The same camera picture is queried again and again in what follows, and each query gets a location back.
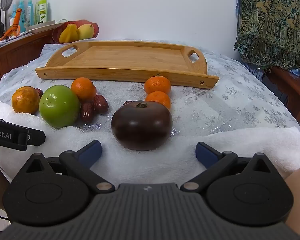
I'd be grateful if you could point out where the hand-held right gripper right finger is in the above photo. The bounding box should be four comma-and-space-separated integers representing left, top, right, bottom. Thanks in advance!
180, 141, 274, 194

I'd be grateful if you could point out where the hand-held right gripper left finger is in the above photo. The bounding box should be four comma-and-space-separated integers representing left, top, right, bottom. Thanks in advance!
25, 140, 115, 194

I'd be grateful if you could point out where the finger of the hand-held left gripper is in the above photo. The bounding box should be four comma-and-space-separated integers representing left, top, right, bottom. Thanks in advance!
27, 129, 46, 147

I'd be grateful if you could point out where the green apple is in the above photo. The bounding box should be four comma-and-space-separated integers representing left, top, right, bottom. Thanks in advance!
39, 85, 80, 129

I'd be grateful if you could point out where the large yellowish orange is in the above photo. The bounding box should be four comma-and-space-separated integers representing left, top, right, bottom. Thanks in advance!
11, 86, 41, 114

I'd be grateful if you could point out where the dark purple tomato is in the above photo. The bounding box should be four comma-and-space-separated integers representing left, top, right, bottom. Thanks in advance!
111, 100, 173, 151

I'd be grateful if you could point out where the medium orange tangerine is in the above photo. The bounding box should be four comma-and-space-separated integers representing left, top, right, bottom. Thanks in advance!
71, 77, 97, 100

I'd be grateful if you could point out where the small stemmed tangerine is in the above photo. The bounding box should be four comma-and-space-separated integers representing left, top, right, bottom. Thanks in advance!
144, 74, 171, 95

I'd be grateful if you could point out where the wooden tray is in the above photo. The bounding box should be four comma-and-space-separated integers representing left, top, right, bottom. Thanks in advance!
35, 40, 220, 89

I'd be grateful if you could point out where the white fluffy towel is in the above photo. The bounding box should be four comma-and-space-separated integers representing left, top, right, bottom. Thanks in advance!
0, 91, 300, 205

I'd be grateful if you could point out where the wooden cabinet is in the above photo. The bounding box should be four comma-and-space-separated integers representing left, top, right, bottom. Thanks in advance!
0, 26, 65, 90

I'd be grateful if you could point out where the person's bare leg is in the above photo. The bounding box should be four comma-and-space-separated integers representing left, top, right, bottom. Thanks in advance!
284, 161, 300, 240

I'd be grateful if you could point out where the red glass fruit bowl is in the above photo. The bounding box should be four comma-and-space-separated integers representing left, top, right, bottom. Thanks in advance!
52, 19, 100, 44

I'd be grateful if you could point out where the yellow starfruit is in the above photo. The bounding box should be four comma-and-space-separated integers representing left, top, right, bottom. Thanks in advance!
59, 24, 79, 43

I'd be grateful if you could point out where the wooden bench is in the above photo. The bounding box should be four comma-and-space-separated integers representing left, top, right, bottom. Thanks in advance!
265, 66, 300, 123

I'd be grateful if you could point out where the white plastic tray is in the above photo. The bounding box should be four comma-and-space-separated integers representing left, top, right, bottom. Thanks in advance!
25, 20, 57, 33

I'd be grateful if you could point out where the yellow mango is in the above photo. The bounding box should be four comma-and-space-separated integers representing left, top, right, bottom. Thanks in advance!
77, 24, 94, 40

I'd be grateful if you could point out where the teal bottle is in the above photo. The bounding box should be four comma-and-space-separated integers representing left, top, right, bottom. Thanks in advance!
17, 0, 27, 32
26, 0, 35, 27

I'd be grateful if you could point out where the green patterned fringed shawl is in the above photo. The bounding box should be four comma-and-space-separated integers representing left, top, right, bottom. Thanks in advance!
234, 0, 300, 72

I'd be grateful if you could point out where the orange handled tool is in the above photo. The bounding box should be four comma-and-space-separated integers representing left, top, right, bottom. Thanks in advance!
0, 8, 23, 43

